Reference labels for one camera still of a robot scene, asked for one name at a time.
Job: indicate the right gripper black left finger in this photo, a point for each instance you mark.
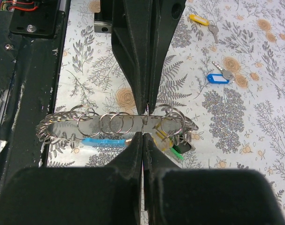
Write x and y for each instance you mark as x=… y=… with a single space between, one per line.
x=108 y=195

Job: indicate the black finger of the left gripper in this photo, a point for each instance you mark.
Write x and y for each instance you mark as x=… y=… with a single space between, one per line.
x=131 y=45
x=164 y=20

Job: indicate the grey keyring with blue handle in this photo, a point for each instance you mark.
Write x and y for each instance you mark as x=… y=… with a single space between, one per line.
x=82 y=124

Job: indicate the floral table mat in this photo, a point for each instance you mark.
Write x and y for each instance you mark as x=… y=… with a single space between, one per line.
x=241 y=125

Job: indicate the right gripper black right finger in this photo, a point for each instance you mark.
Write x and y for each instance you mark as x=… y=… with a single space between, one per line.
x=176 y=196

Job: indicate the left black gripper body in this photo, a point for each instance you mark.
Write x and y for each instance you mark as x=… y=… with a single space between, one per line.
x=103 y=19

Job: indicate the green key tag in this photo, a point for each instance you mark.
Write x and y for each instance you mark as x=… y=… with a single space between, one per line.
x=176 y=152

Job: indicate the blue key tag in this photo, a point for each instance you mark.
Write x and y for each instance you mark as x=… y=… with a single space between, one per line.
x=224 y=77

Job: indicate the black key tag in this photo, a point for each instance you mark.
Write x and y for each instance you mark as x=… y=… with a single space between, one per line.
x=182 y=146

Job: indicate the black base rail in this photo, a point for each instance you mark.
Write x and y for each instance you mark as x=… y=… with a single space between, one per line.
x=31 y=49

